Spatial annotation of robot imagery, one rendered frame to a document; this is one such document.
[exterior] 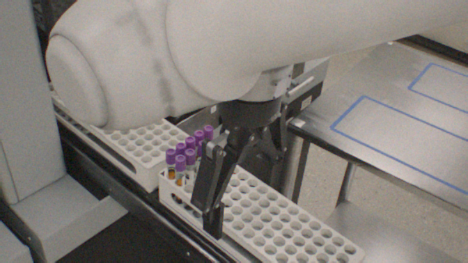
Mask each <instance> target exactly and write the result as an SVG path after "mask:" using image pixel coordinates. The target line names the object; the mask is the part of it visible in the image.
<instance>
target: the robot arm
mask: <svg viewBox="0 0 468 263"><path fill-rule="evenodd" d="M464 21H468V0H78V1H76V2H75V3H74V4H73V5H72V6H71V7H70V8H69V9H68V10H67V11H66V12H65V13H64V14H63V16H62V17H61V18H60V20H59V21H58V22H57V23H56V25H55V26H54V28H53V29H52V31H51V33H50V36H49V46H48V49H47V51H46V54H45V58H46V63H47V68H48V72H49V75H50V78H51V80H52V83H53V85H54V87H55V89H56V91H57V93H58V95H59V97H60V98H61V100H62V102H63V103H64V104H65V106H66V107H67V108H68V110H69V111H70V112H71V113H72V114H73V115H74V116H76V117H77V118H79V119H80V120H81V121H83V122H85V123H87V124H90V125H94V126H95V127H96V128H98V129H101V130H103V131H125V130H131V129H138V128H142V127H145V126H148V125H151V124H153V123H155V122H157V121H159V120H161V119H163V118H165V117H168V116H173V117H178V116H180V115H183V114H185V113H189V112H191V111H195V110H198V109H202V108H204V107H207V106H211V105H213V104H217V107H218V110H219V113H220V116H221V119H222V125H221V129H220V131H219V136H218V137H216V138H215V139H214V140H213V141H211V140H210V139H209V138H205V139H204V140H203V142H202V157H201V162H200V166H199V169H198V173H197V176H196V179H195V182H194V188H193V191H192V196H191V199H190V203H191V204H192V205H193V206H195V207H197V208H198V209H199V210H201V211H202V214H203V215H202V219H203V230H205V231H206V232H207V233H208V234H209V235H211V236H212V237H213V238H215V239H216V240H217V241H218V240H219V239H221V234H222V225H223V218H224V203H223V202H222V201H221V199H222V197H223V195H224V192H225V191H226V190H227V187H228V184H229V182H230V180H231V178H232V176H233V173H234V171H235V168H236V166H237V164H238V163H242V161H243V158H244V156H245V154H246V152H247V149H248V148H249V147H250V146H252V145H254V144H256V145H257V146H258V149H259V150H260V152H261V154H263V155H261V154H260V153H259V154H258V155H257V157H256V166H254V172H253V176H254V177H257V178H258V179H259V180H261V181H262V182H264V183H266V184H267V185H268V186H269V187H270V188H272V181H273V176H274V167H275V163H276V164H278V165H279V164H280V163H281V162H282V161H283V158H282V157H280V155H279V152H280V151H281V152H285V151H286V150H287V147H288V144H287V132H286V111H287V108H288V103H287V102H284V101H282V100H281V98H282V94H283V93H284V92H286V91H287V90H289V87H290V83H291V79H292V74H293V65H294V64H295V63H301V62H305V61H311V60H315V59H319V58H324V57H328V56H333V55H337V54H342V53H346V52H349V51H354V50H358V49H363V48H366V47H370V46H373V45H379V44H382V43H385V42H390V41H393V40H397V39H400V38H403V37H407V36H409V35H414V34H417V33H422V32H425V31H429V30H433V29H438V28H441V27H444V26H449V25H452V24H457V23H460V22H464ZM227 145H228V146H229V147H230V148H232V149H234V150H235V151H237V154H236V153H234V152H233V151H231V150H229V149H228V148H227Z"/></svg>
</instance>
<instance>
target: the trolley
mask: <svg viewBox="0 0 468 263"><path fill-rule="evenodd" d="M287 131H288V139H287V144H288V147H287V150H286V151H285V155H284V156H283V164H282V169H281V176H280V180H279V189H278V193H279V194H281V195H282V196H283V197H286V198H287V199H289V200H290V201H291V200H292V196H293V189H294V185H295V178H296V174H297V169H298V165H299V158H300V154H301V150H302V143H303V140H306V141H308V142H310V143H312V144H315V145H317V146H319V147H321V148H323V149H325V150H326V151H328V152H331V153H332V154H335V155H336V156H337V157H339V158H341V159H343V160H346V161H348V165H347V168H346V171H345V175H344V176H343V180H342V183H341V188H340V191H339V194H338V198H337V201H336V205H335V208H334V211H333V212H332V213H331V215H330V216H329V217H328V219H327V220H326V221H325V222H324V224H325V225H327V226H329V227H330V228H331V229H333V230H335V231H336V232H337V233H339V234H341V235H342V236H344V237H346V238H347V239H349V240H350V241H352V242H353V243H355V245H357V246H358V247H360V248H361V249H362V250H364V252H365V257H364V260H363V262H362V263H463V262H461V261H460V260H457V259H455V258H454V257H452V256H450V255H448V254H446V253H445V252H443V251H441V250H439V249H437V248H435V247H433V246H431V245H430V244H429V243H427V242H425V241H423V240H421V239H419V238H418V237H415V236H414V235H412V234H410V233H408V232H406V231H404V230H402V229H400V228H398V227H396V226H395V225H393V224H391V223H389V222H387V221H385V220H384V219H382V218H380V217H378V216H376V214H373V213H371V212H369V211H367V210H366V209H364V208H362V207H360V206H358V205H356V204H354V203H353V202H350V201H349V200H348V196H349V194H350V189H351V187H352V182H353V179H354V175H355V173H356V170H357V167H360V168H362V169H364V170H366V171H368V172H370V173H372V174H374V175H377V176H378V177H381V178H382V179H384V180H386V181H388V182H390V183H392V184H395V185H396V186H397V187H399V188H401V189H403V190H406V191H408V192H410V193H412V194H414V195H416V196H418V197H420V198H422V199H424V200H426V201H428V202H430V203H432V204H434V205H437V206H438V207H441V208H442V209H445V210H446V211H448V212H451V213H452V214H455V215H456V216H457V217H459V218H461V219H463V220H465V221H468V68H466V67H463V66H461V65H458V64H455V63H452V62H450V61H447V60H444V59H442V58H439V57H436V56H433V55H430V54H427V53H425V52H422V51H419V50H417V49H413V48H411V47H408V46H405V45H402V44H399V43H397V42H394V41H390V42H385V43H382V44H379V45H378V46H377V47H376V48H374V49H373V50H371V51H370V52H369V53H368V54H366V55H365V56H364V57H363V58H362V59H361V60H360V61H359V62H358V63H357V64H355V65H354V66H353V67H352V69H350V70H349V71H348V72H347V73H346V74H344V75H343V76H342V77H341V78H339V79H338V80H337V81H336V82H335V83H333V84H332V85H331V86H330V87H328V89H326V91H325V92H323V93H322V94H321V95H320V96H319V97H318V98H317V99H316V100H315V101H313V102H311V103H310V104H309V105H308V106H307V107H306V108H305V109H304V110H303V111H301V112H300V113H299V114H298V115H296V116H295V117H294V118H293V119H292V120H291V121H290V122H289V123H288V128H287Z"/></svg>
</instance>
